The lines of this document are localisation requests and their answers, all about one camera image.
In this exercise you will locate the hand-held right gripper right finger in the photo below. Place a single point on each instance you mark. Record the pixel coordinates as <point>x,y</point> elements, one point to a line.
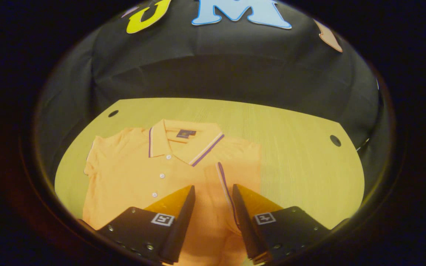
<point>244,221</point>

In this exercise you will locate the black backdrop cloth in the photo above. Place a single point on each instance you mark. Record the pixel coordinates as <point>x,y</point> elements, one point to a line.
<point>213,70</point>

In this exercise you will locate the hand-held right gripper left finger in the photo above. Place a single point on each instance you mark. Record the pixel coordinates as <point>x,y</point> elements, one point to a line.
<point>183,221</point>

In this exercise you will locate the orange T-shirt with striped collar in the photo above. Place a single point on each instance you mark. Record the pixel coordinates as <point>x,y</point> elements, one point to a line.
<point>131,177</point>

